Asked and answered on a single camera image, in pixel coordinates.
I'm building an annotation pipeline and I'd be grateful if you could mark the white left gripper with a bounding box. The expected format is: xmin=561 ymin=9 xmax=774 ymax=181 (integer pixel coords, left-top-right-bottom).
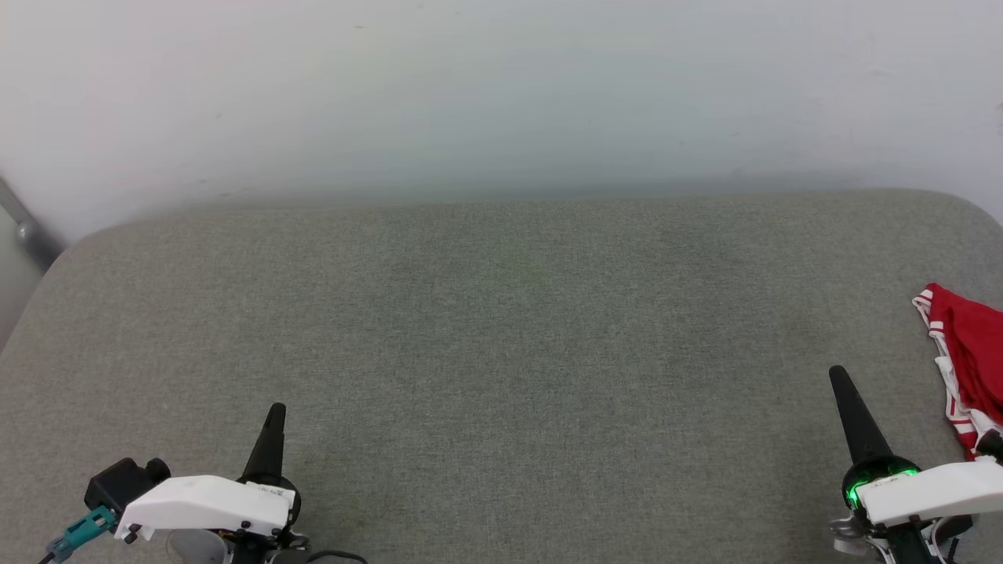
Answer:
xmin=114 ymin=402 xmax=303 ymax=550

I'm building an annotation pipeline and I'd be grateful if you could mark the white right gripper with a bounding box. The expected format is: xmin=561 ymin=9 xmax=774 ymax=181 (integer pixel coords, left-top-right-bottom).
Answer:
xmin=827 ymin=364 xmax=1003 ymax=529

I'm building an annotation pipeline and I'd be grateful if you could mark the red garment with white trim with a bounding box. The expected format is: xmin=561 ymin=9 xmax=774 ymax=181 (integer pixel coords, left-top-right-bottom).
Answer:
xmin=912 ymin=283 xmax=1003 ymax=462

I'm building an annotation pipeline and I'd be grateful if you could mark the grey metal pole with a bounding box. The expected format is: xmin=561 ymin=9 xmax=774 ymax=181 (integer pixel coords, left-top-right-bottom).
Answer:
xmin=0 ymin=178 xmax=68 ymax=272

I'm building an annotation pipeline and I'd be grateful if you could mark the teal left camera connector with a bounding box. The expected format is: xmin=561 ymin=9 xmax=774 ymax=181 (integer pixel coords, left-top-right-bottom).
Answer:
xmin=45 ymin=504 xmax=118 ymax=562

